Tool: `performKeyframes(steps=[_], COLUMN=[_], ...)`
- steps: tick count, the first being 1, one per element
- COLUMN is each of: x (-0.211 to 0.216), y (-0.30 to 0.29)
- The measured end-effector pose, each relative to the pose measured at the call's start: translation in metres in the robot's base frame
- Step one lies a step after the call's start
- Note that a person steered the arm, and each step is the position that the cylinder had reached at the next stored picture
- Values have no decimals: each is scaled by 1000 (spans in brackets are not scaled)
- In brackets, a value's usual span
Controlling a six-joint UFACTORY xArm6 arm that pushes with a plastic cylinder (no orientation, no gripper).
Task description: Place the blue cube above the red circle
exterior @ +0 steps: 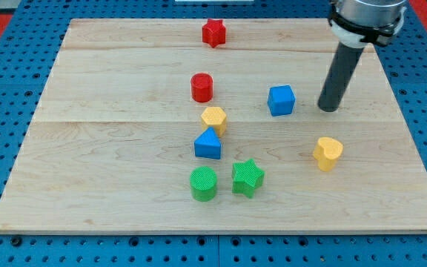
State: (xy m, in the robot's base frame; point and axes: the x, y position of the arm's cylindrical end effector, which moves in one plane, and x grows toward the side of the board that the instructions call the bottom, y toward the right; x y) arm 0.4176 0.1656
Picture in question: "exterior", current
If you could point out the blue cube block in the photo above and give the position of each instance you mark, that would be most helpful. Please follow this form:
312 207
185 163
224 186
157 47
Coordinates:
281 100

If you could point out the blue triangle block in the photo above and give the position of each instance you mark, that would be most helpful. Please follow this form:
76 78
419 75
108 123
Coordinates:
208 145

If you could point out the yellow hexagon block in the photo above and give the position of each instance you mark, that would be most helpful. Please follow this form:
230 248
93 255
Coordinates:
216 118

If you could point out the green cylinder block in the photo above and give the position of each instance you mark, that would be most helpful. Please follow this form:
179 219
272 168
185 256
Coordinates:
203 182

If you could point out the red cylinder block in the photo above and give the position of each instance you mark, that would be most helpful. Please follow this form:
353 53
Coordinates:
202 87

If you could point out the green star block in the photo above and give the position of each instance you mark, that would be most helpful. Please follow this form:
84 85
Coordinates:
246 178

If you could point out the light wooden board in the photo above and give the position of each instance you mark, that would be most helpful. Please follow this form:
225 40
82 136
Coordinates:
109 150

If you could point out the red star block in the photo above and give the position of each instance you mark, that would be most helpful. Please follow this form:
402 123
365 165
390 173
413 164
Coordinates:
214 32

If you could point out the yellow heart block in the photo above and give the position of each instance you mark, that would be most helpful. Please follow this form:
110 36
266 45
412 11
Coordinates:
327 152

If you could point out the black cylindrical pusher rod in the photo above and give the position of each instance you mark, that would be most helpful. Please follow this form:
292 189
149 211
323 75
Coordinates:
339 75

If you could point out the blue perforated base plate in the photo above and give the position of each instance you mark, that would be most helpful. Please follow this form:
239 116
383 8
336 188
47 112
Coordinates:
28 48

